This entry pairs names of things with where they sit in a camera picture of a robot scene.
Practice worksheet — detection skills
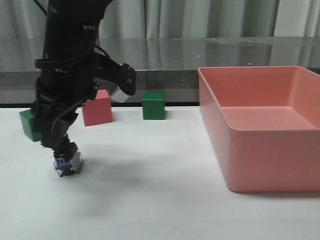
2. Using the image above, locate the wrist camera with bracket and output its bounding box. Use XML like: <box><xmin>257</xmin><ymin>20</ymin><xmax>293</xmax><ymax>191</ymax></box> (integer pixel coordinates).
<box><xmin>93</xmin><ymin>53</ymin><xmax>137</xmax><ymax>103</ymax></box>

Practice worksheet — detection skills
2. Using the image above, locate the pink cube middle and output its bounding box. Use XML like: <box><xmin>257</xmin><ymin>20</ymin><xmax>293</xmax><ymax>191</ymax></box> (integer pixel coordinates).
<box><xmin>81</xmin><ymin>89</ymin><xmax>113</xmax><ymax>127</ymax></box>

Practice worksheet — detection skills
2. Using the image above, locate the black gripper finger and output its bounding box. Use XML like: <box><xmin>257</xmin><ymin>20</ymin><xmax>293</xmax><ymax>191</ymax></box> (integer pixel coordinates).
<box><xmin>39</xmin><ymin>119</ymin><xmax>73</xmax><ymax>152</ymax></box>

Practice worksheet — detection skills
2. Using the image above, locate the grey curtain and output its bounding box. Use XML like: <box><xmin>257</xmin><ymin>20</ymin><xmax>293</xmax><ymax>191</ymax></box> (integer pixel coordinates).
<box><xmin>0</xmin><ymin>0</ymin><xmax>320</xmax><ymax>40</ymax></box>

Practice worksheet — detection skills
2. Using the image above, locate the yellow push button switch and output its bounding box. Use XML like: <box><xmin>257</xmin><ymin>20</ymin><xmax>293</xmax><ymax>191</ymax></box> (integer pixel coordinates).
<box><xmin>53</xmin><ymin>135</ymin><xmax>84</xmax><ymax>177</ymax></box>

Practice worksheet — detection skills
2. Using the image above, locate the grey stone counter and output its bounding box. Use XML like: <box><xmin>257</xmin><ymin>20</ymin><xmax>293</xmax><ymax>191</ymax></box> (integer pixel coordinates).
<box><xmin>0</xmin><ymin>36</ymin><xmax>320</xmax><ymax>106</ymax></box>

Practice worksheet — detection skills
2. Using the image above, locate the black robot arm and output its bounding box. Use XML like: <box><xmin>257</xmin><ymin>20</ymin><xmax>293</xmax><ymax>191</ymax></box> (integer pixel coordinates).
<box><xmin>31</xmin><ymin>0</ymin><xmax>110</xmax><ymax>151</ymax></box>

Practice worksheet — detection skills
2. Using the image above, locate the green cube right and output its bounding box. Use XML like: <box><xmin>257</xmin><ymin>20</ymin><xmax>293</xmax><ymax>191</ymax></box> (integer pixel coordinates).
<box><xmin>142</xmin><ymin>92</ymin><xmax>165</xmax><ymax>120</ymax></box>

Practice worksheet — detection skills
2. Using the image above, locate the green cube left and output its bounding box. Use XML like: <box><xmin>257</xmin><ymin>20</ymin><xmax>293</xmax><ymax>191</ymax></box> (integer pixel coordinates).
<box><xmin>19</xmin><ymin>109</ymin><xmax>41</xmax><ymax>142</ymax></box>

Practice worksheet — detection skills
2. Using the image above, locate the green cube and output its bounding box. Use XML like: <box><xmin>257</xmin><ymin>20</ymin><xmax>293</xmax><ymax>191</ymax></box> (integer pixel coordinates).
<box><xmin>19</xmin><ymin>109</ymin><xmax>41</xmax><ymax>142</ymax></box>
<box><xmin>142</xmin><ymin>92</ymin><xmax>165</xmax><ymax>120</ymax></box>

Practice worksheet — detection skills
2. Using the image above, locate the pink plastic bin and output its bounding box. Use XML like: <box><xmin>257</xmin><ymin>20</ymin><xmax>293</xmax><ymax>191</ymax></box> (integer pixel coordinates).
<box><xmin>198</xmin><ymin>66</ymin><xmax>320</xmax><ymax>192</ymax></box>

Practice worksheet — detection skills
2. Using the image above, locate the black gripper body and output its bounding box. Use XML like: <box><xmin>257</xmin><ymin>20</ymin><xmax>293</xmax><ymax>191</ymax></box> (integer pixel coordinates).
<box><xmin>32</xmin><ymin>67</ymin><xmax>98</xmax><ymax>134</ymax></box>

